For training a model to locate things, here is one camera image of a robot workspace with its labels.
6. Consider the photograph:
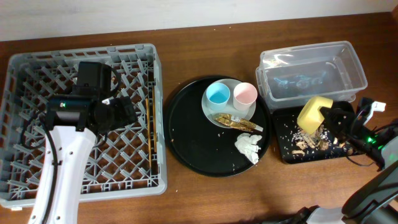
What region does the yellow bowl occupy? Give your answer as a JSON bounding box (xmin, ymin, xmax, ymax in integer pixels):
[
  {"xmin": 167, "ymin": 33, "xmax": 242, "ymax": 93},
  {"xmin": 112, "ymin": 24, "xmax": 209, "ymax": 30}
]
[{"xmin": 297, "ymin": 96, "xmax": 333, "ymax": 134}]

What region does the food scraps pile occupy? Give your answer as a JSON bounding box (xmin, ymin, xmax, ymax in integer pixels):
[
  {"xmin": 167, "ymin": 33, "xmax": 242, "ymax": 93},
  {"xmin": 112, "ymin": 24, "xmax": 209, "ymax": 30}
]
[{"xmin": 291, "ymin": 124, "xmax": 354, "ymax": 156}]

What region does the wooden chopstick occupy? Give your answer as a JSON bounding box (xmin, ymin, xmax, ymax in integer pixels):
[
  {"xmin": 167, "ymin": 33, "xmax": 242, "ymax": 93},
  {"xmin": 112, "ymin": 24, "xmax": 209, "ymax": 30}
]
[
  {"xmin": 146, "ymin": 98, "xmax": 152, "ymax": 171},
  {"xmin": 152, "ymin": 86, "xmax": 157, "ymax": 153}
]

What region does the pink plastic cup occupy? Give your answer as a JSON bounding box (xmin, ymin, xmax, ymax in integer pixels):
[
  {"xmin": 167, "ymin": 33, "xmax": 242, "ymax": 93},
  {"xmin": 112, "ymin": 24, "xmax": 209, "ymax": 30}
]
[{"xmin": 233, "ymin": 82, "xmax": 258, "ymax": 111}]

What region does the white tissue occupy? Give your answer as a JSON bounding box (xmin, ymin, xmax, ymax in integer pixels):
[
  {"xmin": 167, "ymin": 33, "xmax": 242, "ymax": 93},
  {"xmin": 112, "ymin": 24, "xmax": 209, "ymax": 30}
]
[{"xmin": 234, "ymin": 133, "xmax": 262, "ymax": 164}]

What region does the gold brown snack wrapper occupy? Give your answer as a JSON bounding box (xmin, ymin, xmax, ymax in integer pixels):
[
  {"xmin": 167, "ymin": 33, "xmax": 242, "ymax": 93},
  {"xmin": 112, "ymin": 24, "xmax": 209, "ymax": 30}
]
[{"xmin": 213, "ymin": 113, "xmax": 264, "ymax": 133}]

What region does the light blue plastic cup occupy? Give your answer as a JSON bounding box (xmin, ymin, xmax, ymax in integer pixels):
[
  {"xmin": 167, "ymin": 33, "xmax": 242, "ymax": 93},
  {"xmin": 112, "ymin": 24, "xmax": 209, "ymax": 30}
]
[{"xmin": 205, "ymin": 82, "xmax": 231, "ymax": 111}]

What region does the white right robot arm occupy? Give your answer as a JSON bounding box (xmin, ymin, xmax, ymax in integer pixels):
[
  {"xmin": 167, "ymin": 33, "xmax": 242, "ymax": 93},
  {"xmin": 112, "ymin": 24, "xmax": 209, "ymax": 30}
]
[{"xmin": 291, "ymin": 99, "xmax": 397, "ymax": 223}]

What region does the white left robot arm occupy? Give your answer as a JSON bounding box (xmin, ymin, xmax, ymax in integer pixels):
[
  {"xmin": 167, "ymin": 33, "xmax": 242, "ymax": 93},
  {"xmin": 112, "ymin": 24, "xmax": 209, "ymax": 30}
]
[{"xmin": 29, "ymin": 62, "xmax": 137, "ymax": 223}]

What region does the grey dish rack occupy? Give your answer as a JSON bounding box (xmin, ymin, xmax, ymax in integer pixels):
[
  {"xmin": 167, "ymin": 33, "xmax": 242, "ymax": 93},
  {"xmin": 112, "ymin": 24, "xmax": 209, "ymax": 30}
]
[{"xmin": 1, "ymin": 44, "xmax": 167, "ymax": 209}]

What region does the black rectangular tray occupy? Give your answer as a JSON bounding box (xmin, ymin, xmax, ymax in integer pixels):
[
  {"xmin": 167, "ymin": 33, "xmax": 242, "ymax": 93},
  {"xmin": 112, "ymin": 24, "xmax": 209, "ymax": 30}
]
[{"xmin": 272, "ymin": 106, "xmax": 360, "ymax": 164}]

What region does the clear plastic bin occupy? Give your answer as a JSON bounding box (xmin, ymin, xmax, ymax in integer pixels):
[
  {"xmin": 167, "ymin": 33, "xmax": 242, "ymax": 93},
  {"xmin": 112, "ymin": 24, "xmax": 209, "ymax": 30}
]
[{"xmin": 256, "ymin": 41, "xmax": 368, "ymax": 111}]

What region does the grey round plate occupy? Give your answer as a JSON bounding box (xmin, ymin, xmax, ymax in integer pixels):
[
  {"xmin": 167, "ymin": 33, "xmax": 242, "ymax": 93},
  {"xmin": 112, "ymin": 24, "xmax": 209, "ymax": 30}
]
[{"xmin": 201, "ymin": 78, "xmax": 256, "ymax": 129}]

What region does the round black tray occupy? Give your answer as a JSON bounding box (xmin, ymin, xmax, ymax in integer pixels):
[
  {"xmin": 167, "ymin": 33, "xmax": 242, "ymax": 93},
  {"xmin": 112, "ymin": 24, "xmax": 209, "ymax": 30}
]
[{"xmin": 164, "ymin": 75, "xmax": 254, "ymax": 177}]

